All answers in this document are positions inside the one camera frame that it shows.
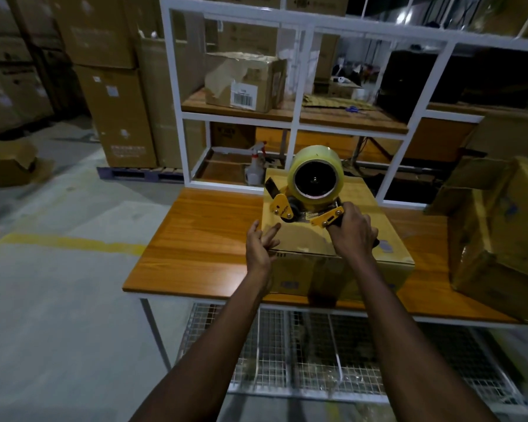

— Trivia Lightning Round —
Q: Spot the wooden shelf board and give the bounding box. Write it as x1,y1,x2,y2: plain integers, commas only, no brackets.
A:
181,87,409,135

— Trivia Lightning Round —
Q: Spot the flattened cardboard sheet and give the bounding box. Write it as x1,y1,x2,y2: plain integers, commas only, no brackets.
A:
301,94,377,111

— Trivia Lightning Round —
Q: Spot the clear packing tape roll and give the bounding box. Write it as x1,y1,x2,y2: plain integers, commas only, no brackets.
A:
287,144,346,212

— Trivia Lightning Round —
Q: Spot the person's right forearm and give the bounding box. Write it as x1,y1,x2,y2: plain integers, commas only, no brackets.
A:
350,254,500,422

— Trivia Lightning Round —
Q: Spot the yellow cardboard box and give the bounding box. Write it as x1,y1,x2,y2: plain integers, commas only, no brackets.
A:
488,155,528,282
262,167,416,304

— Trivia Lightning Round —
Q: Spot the wall of stacked cartons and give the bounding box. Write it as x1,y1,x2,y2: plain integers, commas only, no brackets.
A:
0,0,89,139

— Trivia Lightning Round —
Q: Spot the person's left forearm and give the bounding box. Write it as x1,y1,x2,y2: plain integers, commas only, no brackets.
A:
130,267,273,422

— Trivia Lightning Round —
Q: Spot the tall plain cardboard box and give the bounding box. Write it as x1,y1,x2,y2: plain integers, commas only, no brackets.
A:
136,37,208,170

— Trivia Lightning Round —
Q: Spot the person's right hand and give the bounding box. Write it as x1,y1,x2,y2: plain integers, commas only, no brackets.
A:
327,202,379,260

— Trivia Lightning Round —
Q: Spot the white spray bottle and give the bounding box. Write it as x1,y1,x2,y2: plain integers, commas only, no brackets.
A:
245,141,267,186

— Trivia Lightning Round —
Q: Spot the person's left hand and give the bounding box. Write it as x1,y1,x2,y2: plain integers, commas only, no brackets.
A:
245,219,282,277

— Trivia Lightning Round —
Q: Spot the yellow-brown cardboard box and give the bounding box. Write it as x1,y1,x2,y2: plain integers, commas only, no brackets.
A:
448,188,528,328

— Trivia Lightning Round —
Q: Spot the taped box with barcode label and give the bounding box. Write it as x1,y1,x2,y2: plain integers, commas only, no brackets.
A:
204,51,287,114

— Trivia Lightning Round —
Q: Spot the orange wooden table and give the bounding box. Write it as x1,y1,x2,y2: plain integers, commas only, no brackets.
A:
122,188,528,326

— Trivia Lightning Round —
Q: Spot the wide brown cardboard box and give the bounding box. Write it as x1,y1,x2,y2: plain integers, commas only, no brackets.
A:
48,0,140,69

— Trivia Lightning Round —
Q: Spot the white wire mesh shelf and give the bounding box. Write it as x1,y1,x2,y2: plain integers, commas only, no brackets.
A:
175,302,524,405

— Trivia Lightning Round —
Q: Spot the white metal shelf frame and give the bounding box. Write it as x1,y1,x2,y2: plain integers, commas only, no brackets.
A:
160,0,528,210

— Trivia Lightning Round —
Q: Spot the yellow black tape dispenser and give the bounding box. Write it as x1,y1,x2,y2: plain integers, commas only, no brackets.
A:
263,176,381,251

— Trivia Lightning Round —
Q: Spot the printed brown cardboard box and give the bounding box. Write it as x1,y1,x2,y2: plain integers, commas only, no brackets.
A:
210,122,256,150

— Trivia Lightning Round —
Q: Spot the black monitor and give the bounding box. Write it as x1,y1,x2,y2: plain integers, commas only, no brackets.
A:
376,50,528,124

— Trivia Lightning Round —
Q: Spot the large brown background carton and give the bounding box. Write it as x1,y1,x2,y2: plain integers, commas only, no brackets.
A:
314,33,340,82

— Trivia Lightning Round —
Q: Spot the blue pallet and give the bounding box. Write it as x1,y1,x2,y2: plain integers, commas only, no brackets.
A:
96,165,185,183

